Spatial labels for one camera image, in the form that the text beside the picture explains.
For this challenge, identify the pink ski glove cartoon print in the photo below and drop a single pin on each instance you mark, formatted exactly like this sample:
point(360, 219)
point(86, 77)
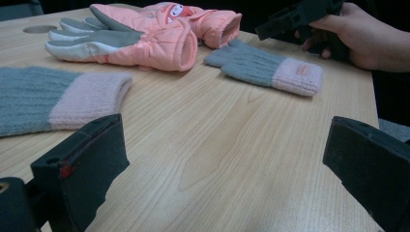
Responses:
point(212, 24)

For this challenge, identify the dark chair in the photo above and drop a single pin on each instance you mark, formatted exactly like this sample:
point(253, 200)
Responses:
point(19, 9)

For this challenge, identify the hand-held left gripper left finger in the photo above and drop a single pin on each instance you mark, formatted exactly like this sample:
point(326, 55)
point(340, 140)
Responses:
point(87, 161)

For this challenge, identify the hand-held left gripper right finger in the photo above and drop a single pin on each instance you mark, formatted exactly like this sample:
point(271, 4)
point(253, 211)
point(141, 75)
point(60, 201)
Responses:
point(370, 161)

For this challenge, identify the pink ski glove grey palm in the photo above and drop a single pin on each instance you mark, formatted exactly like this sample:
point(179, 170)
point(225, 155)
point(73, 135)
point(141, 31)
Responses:
point(154, 45)

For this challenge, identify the grey knit glove pink cuff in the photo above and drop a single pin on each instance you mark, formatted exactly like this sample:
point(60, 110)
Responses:
point(38, 96)

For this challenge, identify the grey knit glove labelled cuff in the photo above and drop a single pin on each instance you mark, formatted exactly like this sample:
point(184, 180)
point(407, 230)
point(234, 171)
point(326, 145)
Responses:
point(257, 66)

